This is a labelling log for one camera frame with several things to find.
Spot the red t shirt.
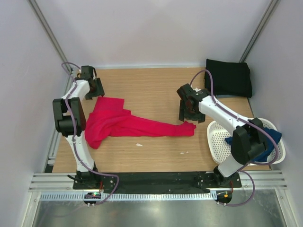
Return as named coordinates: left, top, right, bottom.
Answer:
left=85, top=97, right=196, bottom=149

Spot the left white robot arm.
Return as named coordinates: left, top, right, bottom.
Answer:
left=53, top=65, right=105, bottom=189

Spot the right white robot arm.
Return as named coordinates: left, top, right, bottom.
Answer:
left=177, top=84, right=278, bottom=187

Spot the folded grey t shirt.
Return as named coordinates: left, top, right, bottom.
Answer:
left=215, top=95, right=237, bottom=99

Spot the white plastic laundry basket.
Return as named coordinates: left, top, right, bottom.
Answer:
left=207, top=118, right=286, bottom=164

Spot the folded black t shirt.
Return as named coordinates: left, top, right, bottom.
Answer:
left=205, top=59, right=252, bottom=98

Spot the blue t shirt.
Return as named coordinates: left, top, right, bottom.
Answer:
left=224, top=127, right=282, bottom=164

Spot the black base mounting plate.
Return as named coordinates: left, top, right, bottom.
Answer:
left=68, top=171, right=242, bottom=191

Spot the white slotted cable duct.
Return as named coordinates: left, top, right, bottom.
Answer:
left=39, top=191, right=217, bottom=202

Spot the left aluminium corner post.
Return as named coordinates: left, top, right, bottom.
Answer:
left=27, top=0, right=68, bottom=62

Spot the aluminium corner post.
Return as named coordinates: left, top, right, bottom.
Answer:
left=27, top=0, right=68, bottom=62
left=239, top=0, right=281, bottom=63

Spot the aluminium front rail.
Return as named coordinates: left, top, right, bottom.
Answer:
left=29, top=170, right=287, bottom=192

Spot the right aluminium corner post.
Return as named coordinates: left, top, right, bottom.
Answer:
left=239, top=0, right=281, bottom=63

